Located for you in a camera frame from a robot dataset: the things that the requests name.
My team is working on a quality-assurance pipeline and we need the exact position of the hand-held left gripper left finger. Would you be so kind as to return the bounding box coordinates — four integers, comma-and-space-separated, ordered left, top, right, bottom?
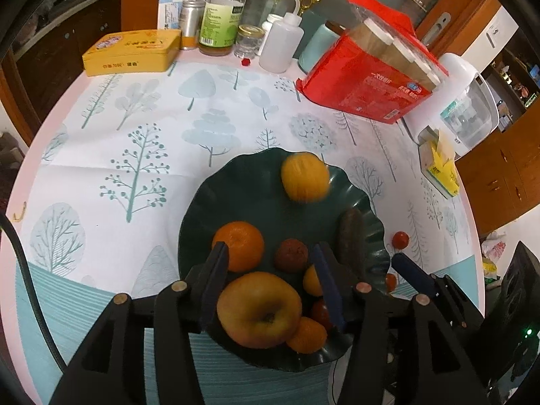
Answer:
50, 241, 231, 405

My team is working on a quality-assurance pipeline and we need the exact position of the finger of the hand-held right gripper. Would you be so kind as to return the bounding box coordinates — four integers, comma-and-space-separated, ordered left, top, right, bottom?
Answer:
391, 253, 486, 335

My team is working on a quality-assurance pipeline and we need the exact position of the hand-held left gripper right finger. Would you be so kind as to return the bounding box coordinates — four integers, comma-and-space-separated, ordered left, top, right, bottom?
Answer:
311, 241, 479, 405

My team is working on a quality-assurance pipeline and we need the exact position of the small yellow orange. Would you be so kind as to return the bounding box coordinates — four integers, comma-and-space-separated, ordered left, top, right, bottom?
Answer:
303, 264, 325, 297

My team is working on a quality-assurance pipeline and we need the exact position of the large deep orange mandarin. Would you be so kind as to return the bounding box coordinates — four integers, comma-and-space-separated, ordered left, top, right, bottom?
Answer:
212, 220, 266, 273

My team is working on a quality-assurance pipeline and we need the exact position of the brown lychee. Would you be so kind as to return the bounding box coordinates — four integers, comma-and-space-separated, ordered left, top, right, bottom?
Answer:
274, 239, 308, 272

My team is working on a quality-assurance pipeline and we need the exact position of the red apple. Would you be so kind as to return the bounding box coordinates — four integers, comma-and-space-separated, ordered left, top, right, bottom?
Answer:
217, 272, 303, 349

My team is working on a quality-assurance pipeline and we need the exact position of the small orange mandarin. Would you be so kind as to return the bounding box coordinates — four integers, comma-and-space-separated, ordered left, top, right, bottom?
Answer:
286, 316, 328, 354

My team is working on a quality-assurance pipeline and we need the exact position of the dark green scalloped plate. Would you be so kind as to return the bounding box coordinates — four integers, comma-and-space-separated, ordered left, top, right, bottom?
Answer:
178, 147, 386, 373

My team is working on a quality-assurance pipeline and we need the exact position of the pale orange with sticker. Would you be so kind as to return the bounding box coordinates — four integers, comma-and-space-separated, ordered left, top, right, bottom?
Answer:
280, 153, 330, 203

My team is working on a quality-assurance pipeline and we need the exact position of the dark overripe banana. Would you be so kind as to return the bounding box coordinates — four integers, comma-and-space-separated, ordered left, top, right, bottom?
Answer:
337, 208, 366, 278

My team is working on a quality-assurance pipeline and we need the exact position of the white and pink plastic bag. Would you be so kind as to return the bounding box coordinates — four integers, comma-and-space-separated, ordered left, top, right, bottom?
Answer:
481, 240, 508, 262

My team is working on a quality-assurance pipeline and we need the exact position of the yellow tissue pack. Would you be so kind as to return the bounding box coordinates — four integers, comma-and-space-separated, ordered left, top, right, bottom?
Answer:
417, 130, 462, 199

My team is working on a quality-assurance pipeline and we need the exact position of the wooden drawer cabinet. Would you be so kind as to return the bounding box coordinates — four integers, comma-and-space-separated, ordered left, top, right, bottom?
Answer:
455, 61, 540, 234

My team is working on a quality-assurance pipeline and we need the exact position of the white countertop storage appliance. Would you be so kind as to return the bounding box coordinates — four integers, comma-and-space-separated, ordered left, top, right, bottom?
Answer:
403, 53, 501, 162

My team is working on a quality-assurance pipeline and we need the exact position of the red pack of paper cups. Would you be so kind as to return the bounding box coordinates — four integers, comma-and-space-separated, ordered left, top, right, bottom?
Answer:
294, 0, 450, 126

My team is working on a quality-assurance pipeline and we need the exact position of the light teal cup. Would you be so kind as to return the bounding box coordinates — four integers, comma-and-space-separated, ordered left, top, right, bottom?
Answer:
297, 20, 345, 74

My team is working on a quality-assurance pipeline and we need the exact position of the small glass jar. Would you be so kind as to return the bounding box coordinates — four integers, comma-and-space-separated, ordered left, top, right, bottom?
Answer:
234, 24, 266, 60

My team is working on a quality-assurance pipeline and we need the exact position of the yellow tin box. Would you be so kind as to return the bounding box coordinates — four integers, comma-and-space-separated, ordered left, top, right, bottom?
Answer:
81, 29, 182, 77

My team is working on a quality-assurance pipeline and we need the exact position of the white plastic wash bottle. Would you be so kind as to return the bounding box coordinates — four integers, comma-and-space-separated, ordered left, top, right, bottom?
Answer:
258, 0, 305, 74

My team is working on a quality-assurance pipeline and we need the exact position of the silver metal can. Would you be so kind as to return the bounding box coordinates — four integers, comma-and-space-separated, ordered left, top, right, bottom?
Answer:
179, 0, 207, 50

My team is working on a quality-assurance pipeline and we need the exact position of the small white pill bottle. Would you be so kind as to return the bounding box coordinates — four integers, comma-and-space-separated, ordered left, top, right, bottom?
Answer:
261, 13, 282, 34

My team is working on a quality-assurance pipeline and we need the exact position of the glass bottle with green label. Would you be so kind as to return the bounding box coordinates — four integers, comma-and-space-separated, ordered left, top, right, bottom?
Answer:
198, 0, 246, 57

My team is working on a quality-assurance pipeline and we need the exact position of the white and blue carton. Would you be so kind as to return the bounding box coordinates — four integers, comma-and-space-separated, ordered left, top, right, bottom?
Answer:
157, 0, 192, 30

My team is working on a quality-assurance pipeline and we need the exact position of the wooden glass door cabinet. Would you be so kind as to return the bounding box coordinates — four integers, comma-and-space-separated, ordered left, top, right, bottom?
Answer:
0, 0, 127, 146

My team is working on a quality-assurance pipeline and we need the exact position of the black cable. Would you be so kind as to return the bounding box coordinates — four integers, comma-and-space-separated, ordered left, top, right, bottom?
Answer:
0, 212, 69, 370

